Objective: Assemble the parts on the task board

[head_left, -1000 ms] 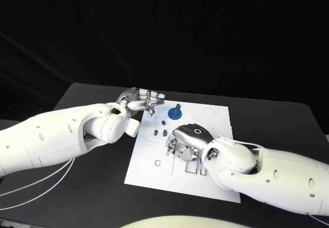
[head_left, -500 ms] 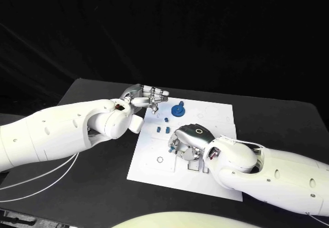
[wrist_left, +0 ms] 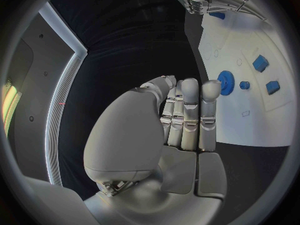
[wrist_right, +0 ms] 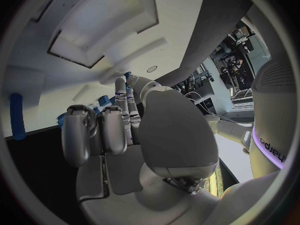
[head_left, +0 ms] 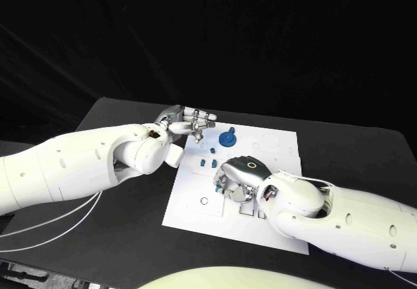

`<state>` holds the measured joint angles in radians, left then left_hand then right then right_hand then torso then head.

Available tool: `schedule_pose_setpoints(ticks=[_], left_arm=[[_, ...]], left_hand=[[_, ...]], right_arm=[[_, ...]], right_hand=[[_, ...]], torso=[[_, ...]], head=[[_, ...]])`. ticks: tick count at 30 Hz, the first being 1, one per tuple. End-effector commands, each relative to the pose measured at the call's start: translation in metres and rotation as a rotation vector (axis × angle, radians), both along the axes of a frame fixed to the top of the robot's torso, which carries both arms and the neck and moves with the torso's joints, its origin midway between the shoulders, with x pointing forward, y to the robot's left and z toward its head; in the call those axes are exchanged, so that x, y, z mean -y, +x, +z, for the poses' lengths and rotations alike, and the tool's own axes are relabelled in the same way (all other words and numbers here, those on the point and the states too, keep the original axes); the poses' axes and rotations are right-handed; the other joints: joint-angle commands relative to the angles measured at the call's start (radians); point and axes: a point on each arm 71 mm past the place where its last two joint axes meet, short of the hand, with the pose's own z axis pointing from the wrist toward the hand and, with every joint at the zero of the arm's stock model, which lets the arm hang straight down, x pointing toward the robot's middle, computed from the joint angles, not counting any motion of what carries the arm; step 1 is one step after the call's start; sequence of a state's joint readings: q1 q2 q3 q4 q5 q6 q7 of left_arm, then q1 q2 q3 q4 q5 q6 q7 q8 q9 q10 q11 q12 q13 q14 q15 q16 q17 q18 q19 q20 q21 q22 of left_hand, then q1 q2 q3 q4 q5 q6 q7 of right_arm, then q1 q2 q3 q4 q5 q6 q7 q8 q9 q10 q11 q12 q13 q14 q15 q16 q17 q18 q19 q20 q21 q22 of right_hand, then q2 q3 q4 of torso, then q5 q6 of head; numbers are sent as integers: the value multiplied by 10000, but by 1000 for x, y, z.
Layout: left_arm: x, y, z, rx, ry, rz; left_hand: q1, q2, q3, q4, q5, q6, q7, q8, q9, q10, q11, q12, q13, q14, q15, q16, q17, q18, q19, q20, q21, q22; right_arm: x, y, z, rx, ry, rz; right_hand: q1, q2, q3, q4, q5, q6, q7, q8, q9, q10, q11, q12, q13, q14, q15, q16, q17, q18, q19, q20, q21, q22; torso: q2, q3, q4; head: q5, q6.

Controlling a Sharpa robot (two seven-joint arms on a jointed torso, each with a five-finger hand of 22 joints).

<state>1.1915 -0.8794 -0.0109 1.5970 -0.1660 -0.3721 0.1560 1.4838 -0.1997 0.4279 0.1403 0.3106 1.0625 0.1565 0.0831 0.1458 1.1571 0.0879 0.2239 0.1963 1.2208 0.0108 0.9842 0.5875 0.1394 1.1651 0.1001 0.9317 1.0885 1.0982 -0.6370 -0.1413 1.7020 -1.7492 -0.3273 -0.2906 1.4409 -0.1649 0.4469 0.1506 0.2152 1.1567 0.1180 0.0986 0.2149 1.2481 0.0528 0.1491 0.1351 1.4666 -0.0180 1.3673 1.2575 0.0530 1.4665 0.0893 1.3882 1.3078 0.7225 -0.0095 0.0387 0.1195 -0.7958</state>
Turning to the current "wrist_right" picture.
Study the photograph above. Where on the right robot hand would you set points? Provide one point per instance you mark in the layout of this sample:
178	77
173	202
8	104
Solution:
173	127

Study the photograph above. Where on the short blue cylinder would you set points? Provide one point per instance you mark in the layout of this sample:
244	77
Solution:
128	74

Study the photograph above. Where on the blue plug block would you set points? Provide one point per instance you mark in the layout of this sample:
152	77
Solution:
104	101

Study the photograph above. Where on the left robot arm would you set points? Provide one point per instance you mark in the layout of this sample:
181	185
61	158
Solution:
230	128

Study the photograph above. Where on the white task board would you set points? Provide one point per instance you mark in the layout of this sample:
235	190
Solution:
168	22

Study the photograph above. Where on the small blue peg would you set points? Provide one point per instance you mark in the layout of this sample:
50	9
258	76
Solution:
96	110

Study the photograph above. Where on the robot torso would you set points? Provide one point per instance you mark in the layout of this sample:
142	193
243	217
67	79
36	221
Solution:
269	106

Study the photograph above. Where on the blue gear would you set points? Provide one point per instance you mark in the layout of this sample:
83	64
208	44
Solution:
61	120

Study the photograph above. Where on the long blue cylinder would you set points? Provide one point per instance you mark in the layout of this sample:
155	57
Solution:
17	116

